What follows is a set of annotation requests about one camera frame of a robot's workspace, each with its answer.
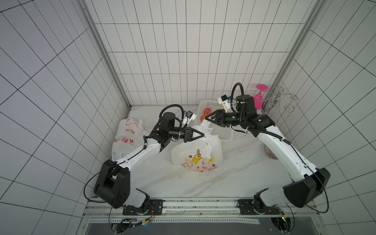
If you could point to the metal glass rack stand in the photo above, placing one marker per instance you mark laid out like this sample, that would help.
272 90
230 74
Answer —
276 97

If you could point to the red peach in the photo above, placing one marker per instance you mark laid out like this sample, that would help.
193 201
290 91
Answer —
207 111

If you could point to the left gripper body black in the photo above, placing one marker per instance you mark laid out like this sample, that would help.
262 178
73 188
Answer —
187 134

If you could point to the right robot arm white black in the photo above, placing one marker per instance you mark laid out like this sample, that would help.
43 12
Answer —
308 181

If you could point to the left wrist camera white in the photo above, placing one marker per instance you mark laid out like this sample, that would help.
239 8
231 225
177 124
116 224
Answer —
188 117

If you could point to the stack of printed plastic bags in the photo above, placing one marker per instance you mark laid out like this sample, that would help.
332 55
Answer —
128 138

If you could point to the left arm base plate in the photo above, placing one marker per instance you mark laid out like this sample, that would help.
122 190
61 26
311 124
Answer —
153 206

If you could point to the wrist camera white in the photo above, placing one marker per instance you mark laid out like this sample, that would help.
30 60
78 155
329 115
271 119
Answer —
225 101
188 117

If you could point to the white printed plastic bag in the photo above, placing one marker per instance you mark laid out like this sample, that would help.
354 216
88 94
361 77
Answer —
201 155

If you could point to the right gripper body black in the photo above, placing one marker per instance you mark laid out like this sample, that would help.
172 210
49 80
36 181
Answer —
222 118

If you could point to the pink wine glass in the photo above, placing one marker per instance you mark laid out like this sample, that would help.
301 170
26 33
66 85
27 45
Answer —
258 99

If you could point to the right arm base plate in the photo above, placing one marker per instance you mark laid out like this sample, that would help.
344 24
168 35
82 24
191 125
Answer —
246 207

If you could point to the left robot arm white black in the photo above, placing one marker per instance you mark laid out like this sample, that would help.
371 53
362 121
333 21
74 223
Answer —
113 183

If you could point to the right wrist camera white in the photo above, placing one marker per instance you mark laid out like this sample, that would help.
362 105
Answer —
225 101

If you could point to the aluminium mounting rail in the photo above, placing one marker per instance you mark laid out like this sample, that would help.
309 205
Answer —
185 207

